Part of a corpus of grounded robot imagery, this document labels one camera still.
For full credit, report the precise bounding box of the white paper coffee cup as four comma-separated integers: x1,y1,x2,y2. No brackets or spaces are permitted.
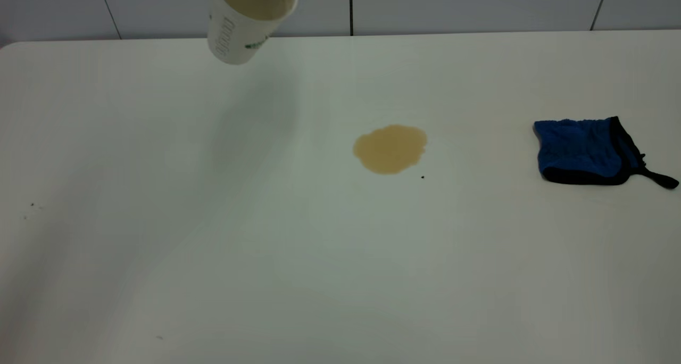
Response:
206,0,298,65

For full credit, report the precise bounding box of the blue cloth with black trim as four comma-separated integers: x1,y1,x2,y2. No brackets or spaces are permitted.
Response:
533,117,680,189

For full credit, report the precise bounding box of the brown coffee spill puddle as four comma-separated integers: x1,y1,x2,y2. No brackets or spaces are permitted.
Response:
353,125,428,175

